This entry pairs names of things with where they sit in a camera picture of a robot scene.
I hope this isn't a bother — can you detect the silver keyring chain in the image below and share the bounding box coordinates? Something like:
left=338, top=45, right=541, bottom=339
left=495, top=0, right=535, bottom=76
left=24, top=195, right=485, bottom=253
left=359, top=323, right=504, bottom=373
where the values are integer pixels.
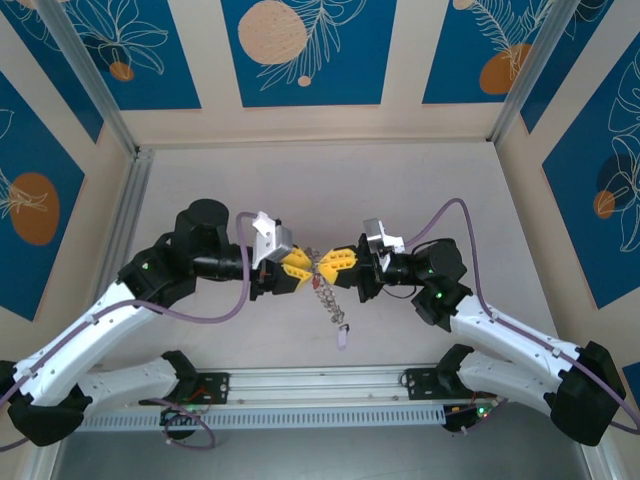
left=305, top=244, right=347, bottom=324

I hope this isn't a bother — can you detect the aluminium table edge rail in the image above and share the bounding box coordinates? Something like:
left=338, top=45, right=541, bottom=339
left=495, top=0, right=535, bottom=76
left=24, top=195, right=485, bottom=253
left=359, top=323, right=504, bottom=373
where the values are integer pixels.
left=574, top=434, right=619, bottom=480
left=19, top=147, right=156, bottom=480

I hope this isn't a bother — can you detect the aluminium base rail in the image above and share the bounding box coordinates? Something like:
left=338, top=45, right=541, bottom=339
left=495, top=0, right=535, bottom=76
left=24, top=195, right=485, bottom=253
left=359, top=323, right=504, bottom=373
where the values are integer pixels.
left=199, top=366, right=441, bottom=405

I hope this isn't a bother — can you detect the grey slotted cable duct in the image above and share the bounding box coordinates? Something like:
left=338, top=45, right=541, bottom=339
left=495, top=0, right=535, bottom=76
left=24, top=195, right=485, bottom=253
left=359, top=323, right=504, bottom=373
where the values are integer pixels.
left=79, top=403, right=449, bottom=431

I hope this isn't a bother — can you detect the blue floral wall panel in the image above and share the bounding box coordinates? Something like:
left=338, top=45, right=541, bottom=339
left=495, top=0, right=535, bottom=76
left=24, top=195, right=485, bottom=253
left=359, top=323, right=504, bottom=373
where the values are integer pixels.
left=519, top=0, right=640, bottom=134
left=542, top=47, right=640, bottom=310
left=52, top=0, right=203, bottom=111
left=0, top=0, right=106, bottom=144
left=221, top=0, right=399, bottom=108
left=422, top=0, right=556, bottom=105
left=0, top=72, right=86, bottom=321

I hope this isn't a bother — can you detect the aluminium frame post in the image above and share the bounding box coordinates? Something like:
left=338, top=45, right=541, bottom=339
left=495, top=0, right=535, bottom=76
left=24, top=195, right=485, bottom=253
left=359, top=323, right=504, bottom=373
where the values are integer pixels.
left=34, top=0, right=141, bottom=159
left=487, top=0, right=576, bottom=146

